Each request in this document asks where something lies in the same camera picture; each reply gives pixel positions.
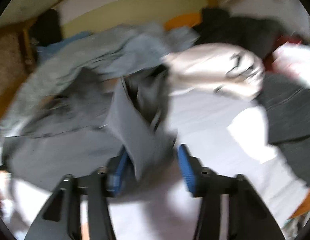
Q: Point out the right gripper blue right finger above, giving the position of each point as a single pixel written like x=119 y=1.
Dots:
x=191 y=170

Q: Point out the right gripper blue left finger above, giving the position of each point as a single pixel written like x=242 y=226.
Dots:
x=116 y=169

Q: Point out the large grey garment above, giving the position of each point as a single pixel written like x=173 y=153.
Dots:
x=85 y=125

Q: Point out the black clothes pile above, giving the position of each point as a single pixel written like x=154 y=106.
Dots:
x=257 y=35

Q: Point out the white bed sheet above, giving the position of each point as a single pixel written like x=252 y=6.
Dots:
x=248 y=189

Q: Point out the white folded printed shirt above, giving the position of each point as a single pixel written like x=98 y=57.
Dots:
x=218 y=68

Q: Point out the dark grey fleece garment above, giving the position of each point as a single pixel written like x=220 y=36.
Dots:
x=287 y=106

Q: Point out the light blue duvet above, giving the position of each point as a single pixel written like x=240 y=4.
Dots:
x=119 y=51

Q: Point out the blue cloth at headboard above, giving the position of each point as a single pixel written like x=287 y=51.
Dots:
x=45 y=53

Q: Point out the orange pillow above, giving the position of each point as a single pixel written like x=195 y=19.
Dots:
x=185 y=20

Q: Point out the black bag on shelf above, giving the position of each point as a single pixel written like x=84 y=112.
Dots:
x=46 y=30

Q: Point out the wooden bed frame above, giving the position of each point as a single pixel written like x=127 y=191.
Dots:
x=80 y=15

